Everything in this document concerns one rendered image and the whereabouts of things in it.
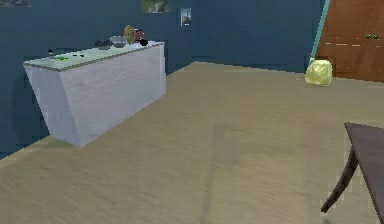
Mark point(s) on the yellow-green garbage bag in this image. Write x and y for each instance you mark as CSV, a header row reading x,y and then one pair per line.
x,y
318,73

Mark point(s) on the small black cup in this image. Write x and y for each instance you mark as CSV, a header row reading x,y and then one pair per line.
x,y
143,42

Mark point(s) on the white counter cabinet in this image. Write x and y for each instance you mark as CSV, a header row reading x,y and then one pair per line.
x,y
110,86

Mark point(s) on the dark red kettle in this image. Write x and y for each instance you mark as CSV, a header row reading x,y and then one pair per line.
x,y
139,34

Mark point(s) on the grey metal bowl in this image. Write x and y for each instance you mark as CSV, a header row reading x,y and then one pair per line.
x,y
118,41

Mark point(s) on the dark grey pan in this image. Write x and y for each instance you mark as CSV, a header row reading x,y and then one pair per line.
x,y
103,43

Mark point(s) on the small dark flat utensil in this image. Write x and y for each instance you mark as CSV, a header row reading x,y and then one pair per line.
x,y
78,55

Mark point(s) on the green flat object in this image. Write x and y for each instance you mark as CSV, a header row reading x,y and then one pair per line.
x,y
61,58

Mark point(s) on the small dark bottle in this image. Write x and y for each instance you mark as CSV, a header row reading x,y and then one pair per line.
x,y
50,53

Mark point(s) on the brown wooden door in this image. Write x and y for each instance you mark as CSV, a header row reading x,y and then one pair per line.
x,y
356,40

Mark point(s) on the dark brown table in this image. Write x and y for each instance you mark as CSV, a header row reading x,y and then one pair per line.
x,y
370,153

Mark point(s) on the small blue wall picture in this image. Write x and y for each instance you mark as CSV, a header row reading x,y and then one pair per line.
x,y
186,16

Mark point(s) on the green landscape wall picture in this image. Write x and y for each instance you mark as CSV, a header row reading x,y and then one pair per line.
x,y
155,5

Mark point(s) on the grey wall picture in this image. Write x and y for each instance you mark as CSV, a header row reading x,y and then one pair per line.
x,y
13,2

